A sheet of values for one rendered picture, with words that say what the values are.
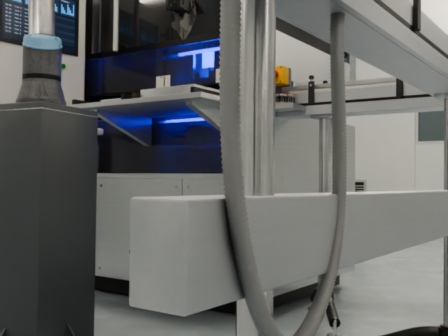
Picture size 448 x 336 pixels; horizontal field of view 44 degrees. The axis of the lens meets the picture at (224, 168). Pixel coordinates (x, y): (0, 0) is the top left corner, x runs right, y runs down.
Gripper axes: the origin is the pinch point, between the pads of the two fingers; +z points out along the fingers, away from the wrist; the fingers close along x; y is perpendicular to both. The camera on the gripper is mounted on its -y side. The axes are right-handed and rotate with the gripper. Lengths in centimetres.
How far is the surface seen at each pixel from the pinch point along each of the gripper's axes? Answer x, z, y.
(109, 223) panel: -74, 74, -35
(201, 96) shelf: 11.0, 23.2, 4.0
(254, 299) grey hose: 94, 66, 104
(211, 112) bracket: 2.5, 26.4, -13.3
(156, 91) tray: -12.0, 19.2, 1.8
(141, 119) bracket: -48, 25, -28
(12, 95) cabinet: -91, 15, 9
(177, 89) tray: -1.6, 19.3, 1.9
